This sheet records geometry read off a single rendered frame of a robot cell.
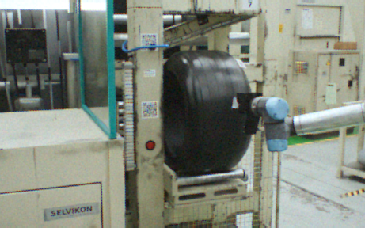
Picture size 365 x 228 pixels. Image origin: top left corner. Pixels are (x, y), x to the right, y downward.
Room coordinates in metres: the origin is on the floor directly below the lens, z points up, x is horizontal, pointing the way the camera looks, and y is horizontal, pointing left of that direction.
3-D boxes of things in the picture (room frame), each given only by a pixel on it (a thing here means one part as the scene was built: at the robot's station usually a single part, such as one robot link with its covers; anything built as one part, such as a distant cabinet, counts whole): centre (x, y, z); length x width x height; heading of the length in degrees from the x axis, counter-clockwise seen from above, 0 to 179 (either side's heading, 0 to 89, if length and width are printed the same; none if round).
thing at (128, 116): (2.01, 0.23, 1.19); 0.05 x 0.04 x 0.48; 20
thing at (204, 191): (2.04, -0.12, 0.84); 0.36 x 0.09 x 0.06; 110
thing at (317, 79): (6.87, -2.10, 0.62); 0.91 x 0.58 x 1.25; 120
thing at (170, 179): (2.11, 0.09, 0.90); 0.40 x 0.03 x 0.10; 20
